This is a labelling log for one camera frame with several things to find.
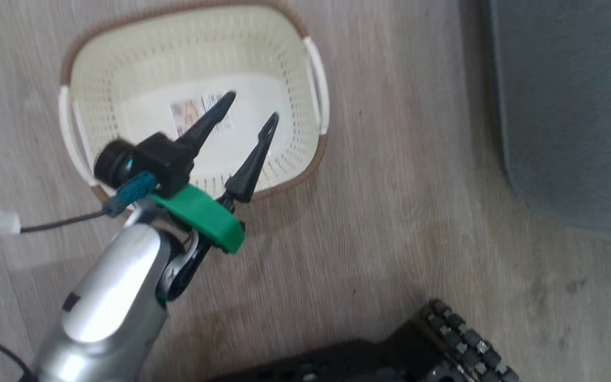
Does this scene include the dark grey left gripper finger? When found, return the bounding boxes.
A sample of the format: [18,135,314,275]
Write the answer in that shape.
[176,91,237,155]
[220,112,280,205]

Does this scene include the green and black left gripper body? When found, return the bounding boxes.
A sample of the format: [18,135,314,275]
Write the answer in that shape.
[152,183,245,302]

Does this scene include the cream perforated laundry basket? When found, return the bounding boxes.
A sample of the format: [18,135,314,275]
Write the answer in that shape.
[59,0,330,205]

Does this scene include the black cable with teal connector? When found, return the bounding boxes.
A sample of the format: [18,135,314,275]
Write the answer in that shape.
[0,172,158,237]

